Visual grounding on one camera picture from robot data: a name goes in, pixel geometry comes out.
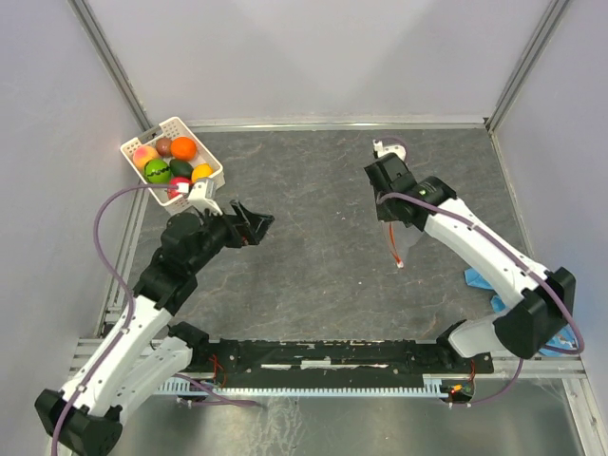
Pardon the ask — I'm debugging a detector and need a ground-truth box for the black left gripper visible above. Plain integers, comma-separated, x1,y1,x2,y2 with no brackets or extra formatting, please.
189,198,275,273

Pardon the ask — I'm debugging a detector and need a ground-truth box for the clear zip top bag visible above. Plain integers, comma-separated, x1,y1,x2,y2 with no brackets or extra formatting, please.
380,221,423,269

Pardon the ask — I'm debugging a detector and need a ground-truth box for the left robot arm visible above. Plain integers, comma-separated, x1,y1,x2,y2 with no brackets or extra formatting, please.
34,200,275,455

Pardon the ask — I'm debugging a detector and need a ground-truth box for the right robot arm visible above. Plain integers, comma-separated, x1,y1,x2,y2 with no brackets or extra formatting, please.
365,152,584,371

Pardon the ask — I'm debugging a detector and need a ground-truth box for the yellow lemon toy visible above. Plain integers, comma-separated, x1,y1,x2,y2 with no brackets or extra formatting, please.
191,163,214,182

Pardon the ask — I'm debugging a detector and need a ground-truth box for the red apple toy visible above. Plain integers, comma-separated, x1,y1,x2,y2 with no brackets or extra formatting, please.
166,177,192,200

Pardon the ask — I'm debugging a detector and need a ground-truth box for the dark green avocado toy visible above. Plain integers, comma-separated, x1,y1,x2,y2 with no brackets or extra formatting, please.
169,159,194,180

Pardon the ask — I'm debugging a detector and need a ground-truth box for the orange toy fruit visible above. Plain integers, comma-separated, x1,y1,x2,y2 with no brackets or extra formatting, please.
170,136,198,162

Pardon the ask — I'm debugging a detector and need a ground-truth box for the green watermelon toy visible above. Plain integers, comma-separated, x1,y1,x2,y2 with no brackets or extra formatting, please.
143,159,172,184

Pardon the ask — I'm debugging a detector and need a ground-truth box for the brown toy fruit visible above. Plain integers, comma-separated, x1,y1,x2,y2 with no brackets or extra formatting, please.
155,138,172,157

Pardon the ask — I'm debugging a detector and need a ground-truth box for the white plastic basket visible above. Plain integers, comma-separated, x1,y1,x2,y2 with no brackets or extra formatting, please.
121,117,225,215

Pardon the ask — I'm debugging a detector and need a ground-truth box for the peach toy fruit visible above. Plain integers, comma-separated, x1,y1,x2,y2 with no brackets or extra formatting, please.
132,145,161,171

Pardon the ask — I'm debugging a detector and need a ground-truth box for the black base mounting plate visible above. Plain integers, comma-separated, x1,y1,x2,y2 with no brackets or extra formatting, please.
185,339,494,390

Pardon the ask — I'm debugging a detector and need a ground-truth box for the blue patterned cloth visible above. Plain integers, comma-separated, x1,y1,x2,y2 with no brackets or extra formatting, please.
464,268,577,356

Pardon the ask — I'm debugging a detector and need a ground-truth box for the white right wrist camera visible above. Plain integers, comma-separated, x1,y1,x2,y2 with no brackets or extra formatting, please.
372,138,408,162

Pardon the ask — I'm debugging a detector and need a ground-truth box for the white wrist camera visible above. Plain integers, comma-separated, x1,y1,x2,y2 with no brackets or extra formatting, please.
372,138,408,162
169,178,222,216

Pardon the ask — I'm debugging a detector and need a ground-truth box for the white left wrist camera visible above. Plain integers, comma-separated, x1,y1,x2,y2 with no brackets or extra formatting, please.
169,178,222,216

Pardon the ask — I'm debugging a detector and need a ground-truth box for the light blue cable duct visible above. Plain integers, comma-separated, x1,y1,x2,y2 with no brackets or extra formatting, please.
154,377,448,399

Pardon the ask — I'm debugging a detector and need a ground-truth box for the aluminium frame rail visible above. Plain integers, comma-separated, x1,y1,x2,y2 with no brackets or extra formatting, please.
68,338,586,379

